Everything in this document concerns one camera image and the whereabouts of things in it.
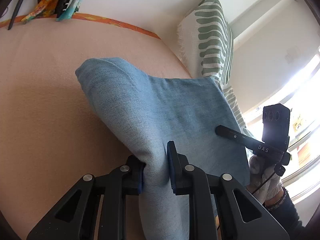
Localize black sleeved right forearm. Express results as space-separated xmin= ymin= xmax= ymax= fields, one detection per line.
xmin=264 ymin=187 xmax=305 ymax=239

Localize orange floral bed cover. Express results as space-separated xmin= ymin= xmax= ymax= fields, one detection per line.
xmin=1 ymin=18 xmax=190 ymax=239

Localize black camera box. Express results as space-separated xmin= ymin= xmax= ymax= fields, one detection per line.
xmin=262 ymin=103 xmax=291 ymax=149

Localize light blue denim jeans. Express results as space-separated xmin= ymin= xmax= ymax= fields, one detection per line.
xmin=75 ymin=58 xmax=249 ymax=239

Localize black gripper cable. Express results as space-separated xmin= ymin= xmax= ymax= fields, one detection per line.
xmin=251 ymin=162 xmax=286 ymax=196

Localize green white patterned pillow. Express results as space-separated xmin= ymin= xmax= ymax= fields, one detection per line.
xmin=177 ymin=0 xmax=253 ymax=137

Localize white gloved right hand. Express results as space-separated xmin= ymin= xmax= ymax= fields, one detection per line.
xmin=247 ymin=155 xmax=283 ymax=204

